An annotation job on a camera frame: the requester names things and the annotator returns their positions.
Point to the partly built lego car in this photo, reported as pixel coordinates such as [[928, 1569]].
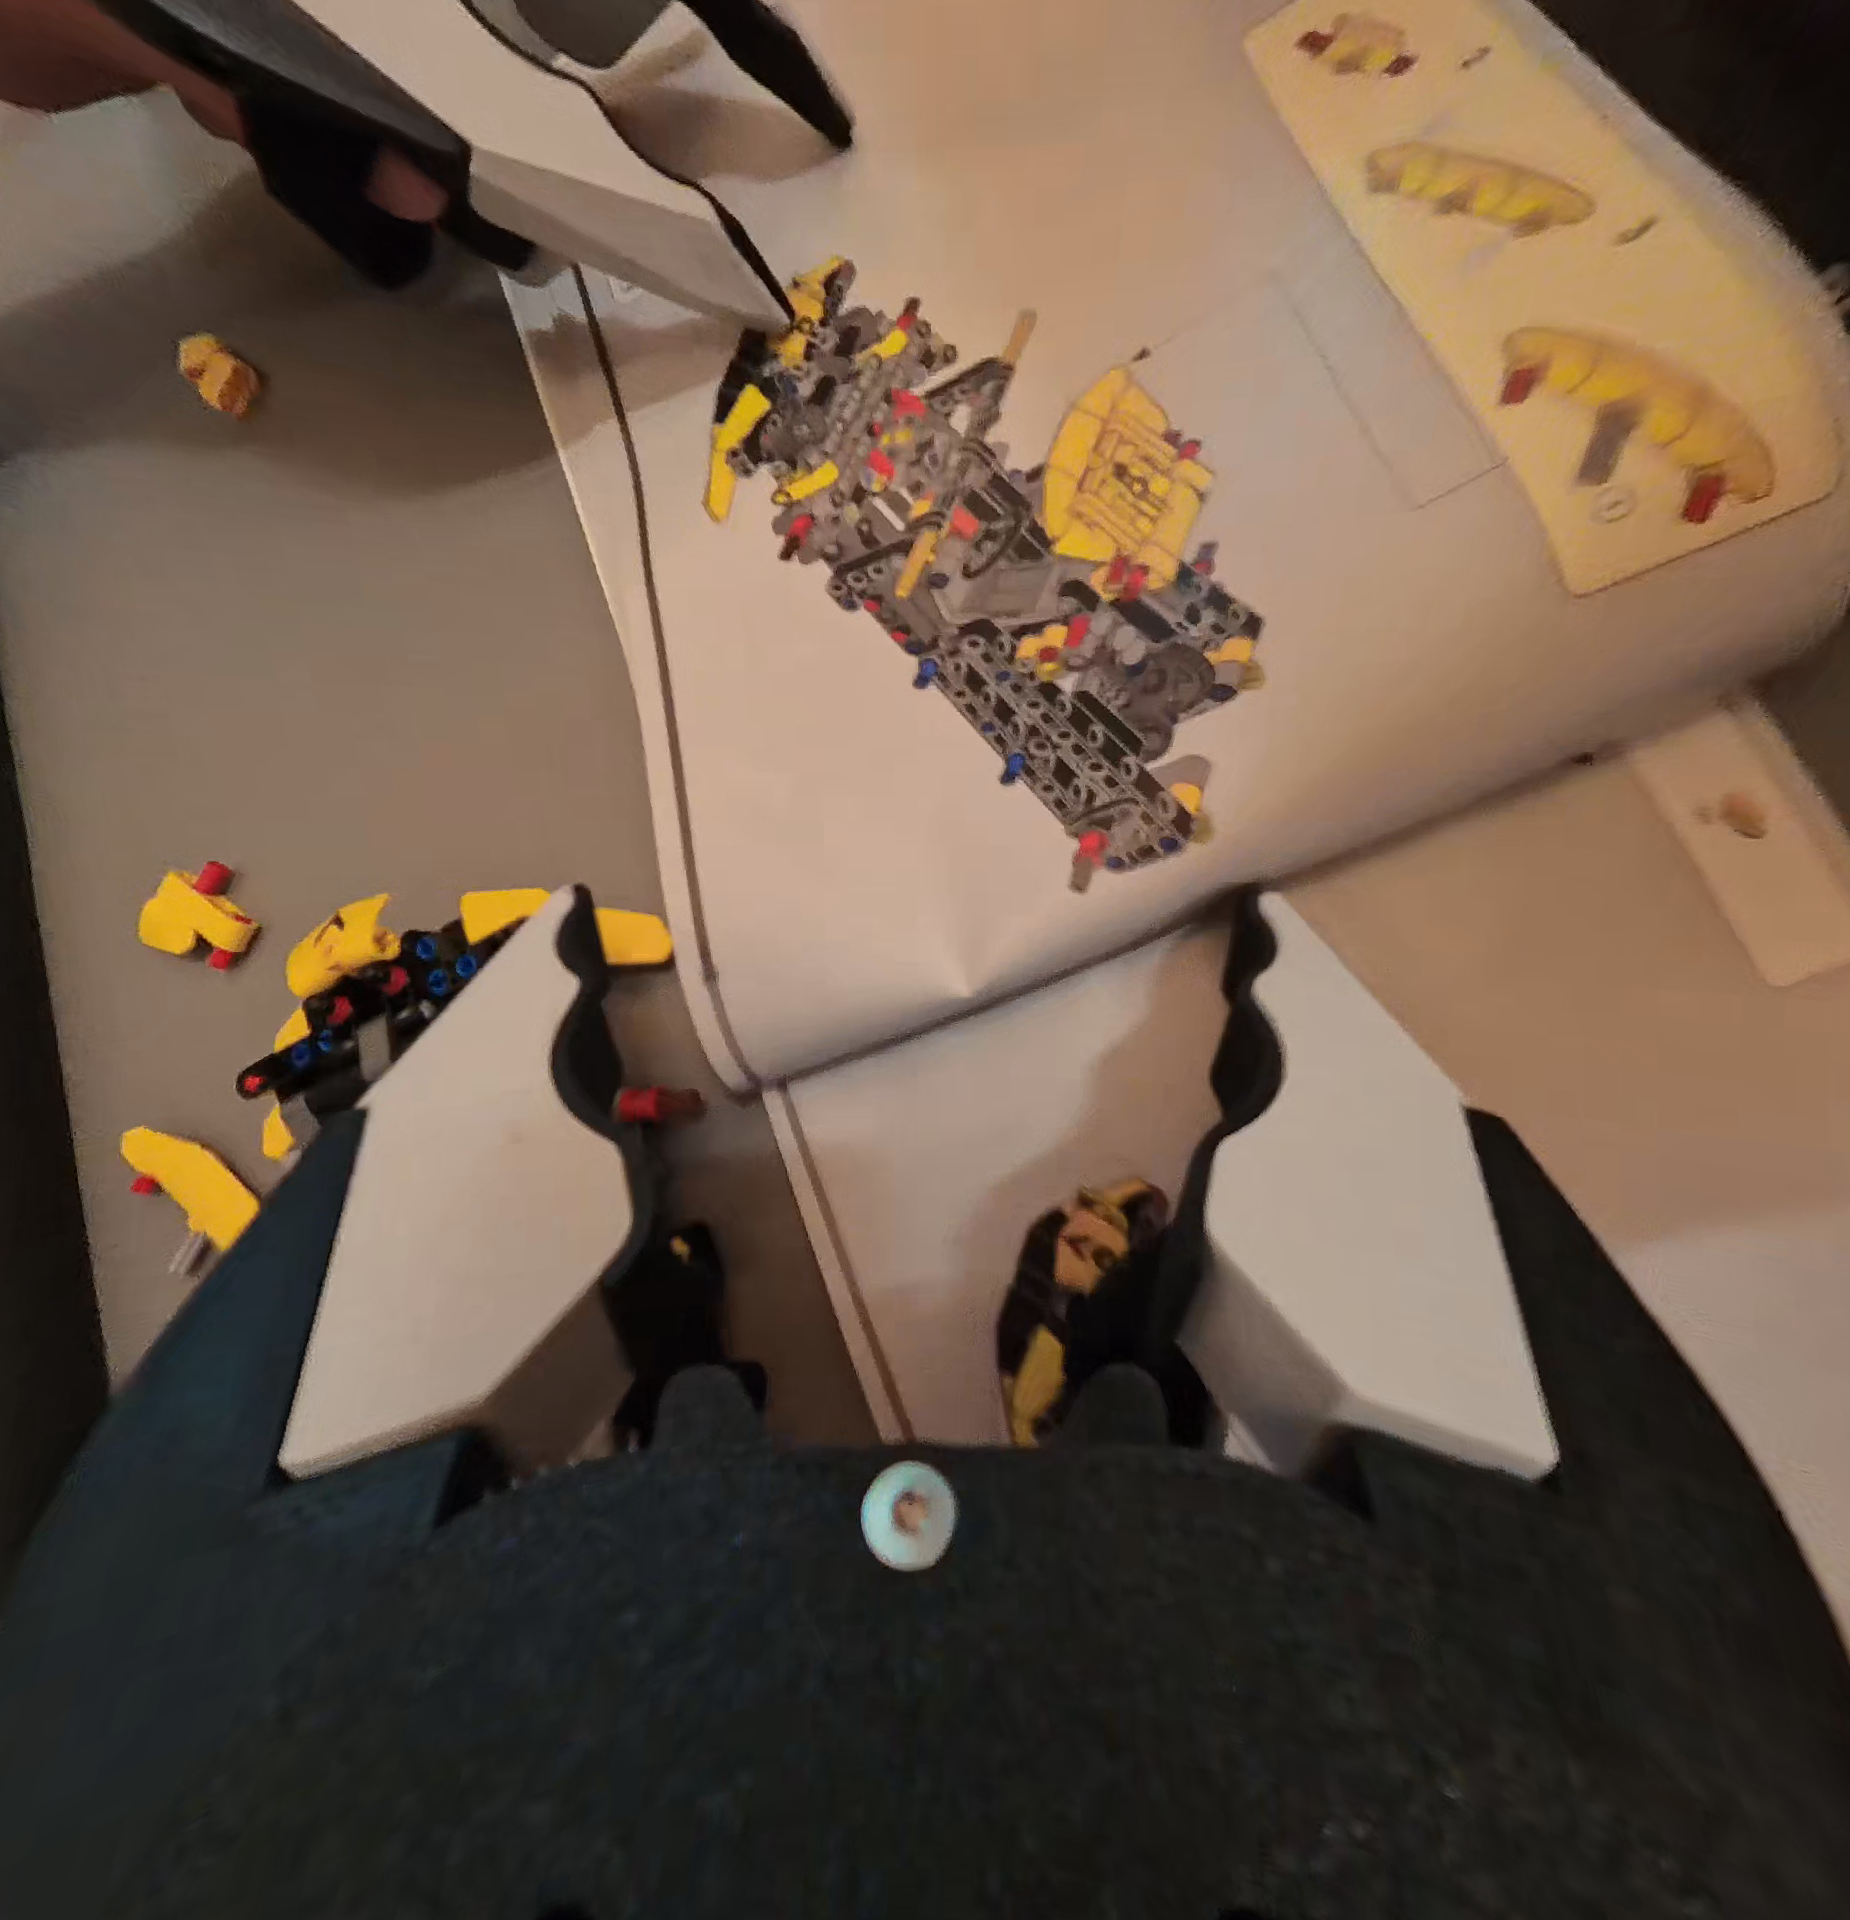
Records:
[[356, 1021]]

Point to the yellow lego panel grey pin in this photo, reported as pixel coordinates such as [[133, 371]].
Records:
[[192, 1181]]

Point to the person's left hand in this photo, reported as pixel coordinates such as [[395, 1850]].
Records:
[[53, 54]]

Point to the small yellow lego piece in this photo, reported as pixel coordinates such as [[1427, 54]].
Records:
[[219, 374]]

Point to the yellow lego piece red pin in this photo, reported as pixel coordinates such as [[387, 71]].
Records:
[[192, 916]]

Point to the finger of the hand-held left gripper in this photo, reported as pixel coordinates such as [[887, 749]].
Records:
[[612, 226], [585, 30]]

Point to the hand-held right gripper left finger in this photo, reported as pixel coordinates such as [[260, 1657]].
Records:
[[460, 1202]]

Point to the open instruction booklet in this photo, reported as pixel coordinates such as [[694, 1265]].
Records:
[[1391, 674]]

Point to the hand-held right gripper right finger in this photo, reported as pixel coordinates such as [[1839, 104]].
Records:
[[1359, 1228]]

